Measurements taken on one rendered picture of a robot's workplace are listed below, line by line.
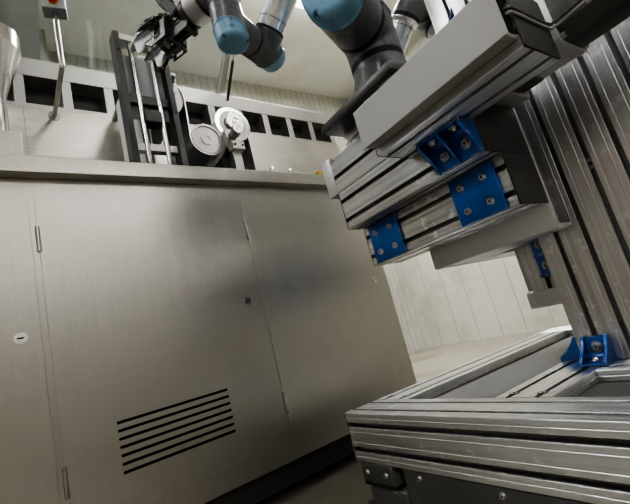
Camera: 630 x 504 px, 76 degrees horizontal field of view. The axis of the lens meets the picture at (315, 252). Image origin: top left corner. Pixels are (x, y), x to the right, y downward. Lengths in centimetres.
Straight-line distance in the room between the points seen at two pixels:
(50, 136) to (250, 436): 130
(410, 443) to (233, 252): 66
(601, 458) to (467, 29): 51
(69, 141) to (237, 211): 85
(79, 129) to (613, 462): 180
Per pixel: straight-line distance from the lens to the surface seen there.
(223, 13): 106
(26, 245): 102
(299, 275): 121
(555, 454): 59
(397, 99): 65
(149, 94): 148
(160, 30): 119
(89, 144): 183
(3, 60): 165
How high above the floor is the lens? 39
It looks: 11 degrees up
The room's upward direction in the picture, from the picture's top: 14 degrees counter-clockwise
